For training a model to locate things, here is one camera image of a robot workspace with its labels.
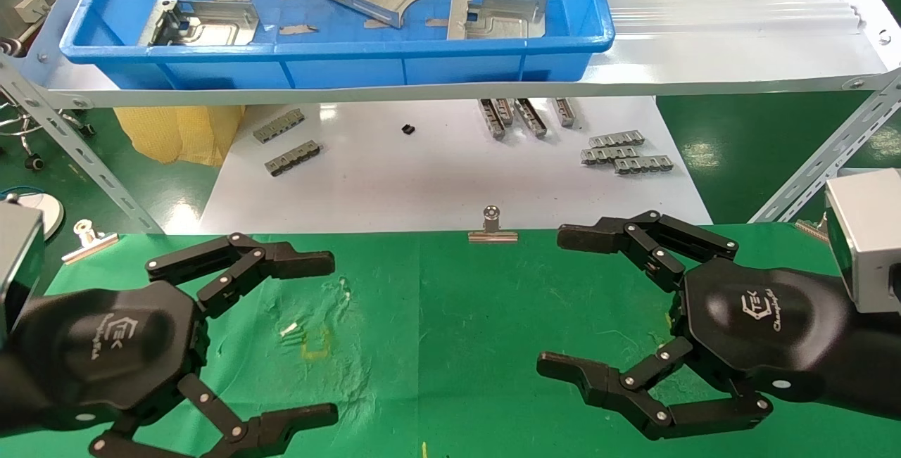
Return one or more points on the blue plastic tray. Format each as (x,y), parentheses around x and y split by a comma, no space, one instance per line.
(352,67)

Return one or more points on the white shelf board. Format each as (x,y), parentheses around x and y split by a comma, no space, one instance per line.
(704,64)

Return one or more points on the grey connector strips group right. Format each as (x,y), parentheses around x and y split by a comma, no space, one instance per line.
(644,164)

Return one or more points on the chrome stool base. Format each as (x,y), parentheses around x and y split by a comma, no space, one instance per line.
(24,127)

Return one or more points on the white round stand base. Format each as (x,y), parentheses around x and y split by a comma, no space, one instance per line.
(51,208)

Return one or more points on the yellow mesh bag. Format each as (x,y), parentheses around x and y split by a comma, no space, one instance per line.
(176,134)

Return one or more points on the small grey box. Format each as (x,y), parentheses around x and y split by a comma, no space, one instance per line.
(32,8)

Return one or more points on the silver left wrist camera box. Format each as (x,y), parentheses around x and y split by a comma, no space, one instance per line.
(17,268)

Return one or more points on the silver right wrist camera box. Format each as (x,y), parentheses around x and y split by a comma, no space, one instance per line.
(869,233)

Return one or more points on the flat sheet metal part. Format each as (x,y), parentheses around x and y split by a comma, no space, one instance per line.
(211,25)
(500,18)

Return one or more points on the slotted steel angle strut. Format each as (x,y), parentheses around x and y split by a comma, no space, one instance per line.
(830,152)
(70,143)

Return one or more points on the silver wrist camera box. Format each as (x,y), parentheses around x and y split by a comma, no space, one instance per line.
(869,233)
(17,268)

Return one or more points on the green cloth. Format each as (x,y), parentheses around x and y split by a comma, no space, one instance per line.
(436,345)

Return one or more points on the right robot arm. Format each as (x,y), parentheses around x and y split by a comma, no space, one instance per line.
(873,366)

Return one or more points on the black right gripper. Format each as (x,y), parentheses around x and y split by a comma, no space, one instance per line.
(760,324)

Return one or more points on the grey metal rail piece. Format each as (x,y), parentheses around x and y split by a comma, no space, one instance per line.
(293,158)
(565,112)
(491,120)
(279,125)
(504,110)
(609,155)
(617,139)

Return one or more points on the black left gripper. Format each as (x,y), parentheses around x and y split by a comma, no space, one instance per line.
(105,352)

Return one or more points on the small white scrap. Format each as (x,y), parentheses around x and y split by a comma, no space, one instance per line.
(288,329)

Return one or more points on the grey connector strips group upper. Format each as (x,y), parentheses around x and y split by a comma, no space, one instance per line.
(531,118)

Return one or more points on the grey connector strips group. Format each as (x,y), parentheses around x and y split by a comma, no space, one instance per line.
(531,118)
(644,164)

